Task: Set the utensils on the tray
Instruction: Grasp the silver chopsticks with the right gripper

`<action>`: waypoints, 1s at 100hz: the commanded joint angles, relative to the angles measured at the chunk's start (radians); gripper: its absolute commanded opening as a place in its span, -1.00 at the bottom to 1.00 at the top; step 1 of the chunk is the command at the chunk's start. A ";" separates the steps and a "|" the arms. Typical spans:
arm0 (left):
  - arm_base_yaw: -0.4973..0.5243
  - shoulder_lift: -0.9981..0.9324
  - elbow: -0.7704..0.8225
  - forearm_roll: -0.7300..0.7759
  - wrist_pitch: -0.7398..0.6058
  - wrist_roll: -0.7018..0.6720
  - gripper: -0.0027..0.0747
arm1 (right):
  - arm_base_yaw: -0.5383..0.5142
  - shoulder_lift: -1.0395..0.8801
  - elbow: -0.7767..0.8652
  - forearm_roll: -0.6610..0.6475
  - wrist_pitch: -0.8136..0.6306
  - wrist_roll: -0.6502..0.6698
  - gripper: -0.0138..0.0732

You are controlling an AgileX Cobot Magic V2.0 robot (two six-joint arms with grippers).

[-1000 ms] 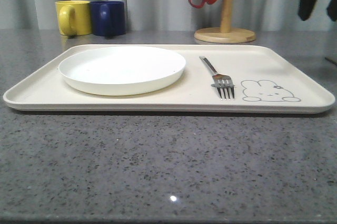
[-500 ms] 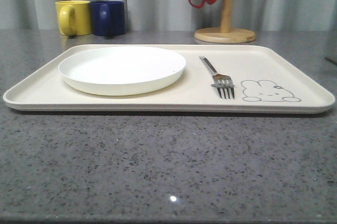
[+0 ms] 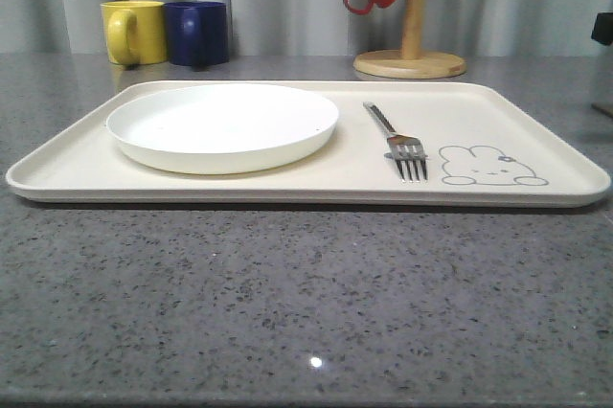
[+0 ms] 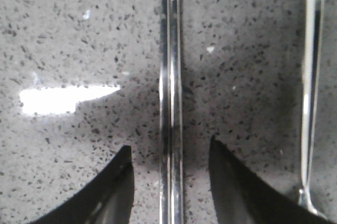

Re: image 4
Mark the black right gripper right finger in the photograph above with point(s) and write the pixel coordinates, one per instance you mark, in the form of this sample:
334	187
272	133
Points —
241	196

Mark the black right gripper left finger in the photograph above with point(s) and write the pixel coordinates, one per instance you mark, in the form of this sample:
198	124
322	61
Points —
108	198

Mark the steel spoon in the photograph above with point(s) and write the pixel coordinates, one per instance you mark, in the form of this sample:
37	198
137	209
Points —
314	15

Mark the steel chopstick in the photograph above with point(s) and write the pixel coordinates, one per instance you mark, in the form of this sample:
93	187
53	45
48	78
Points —
177	202
165	181

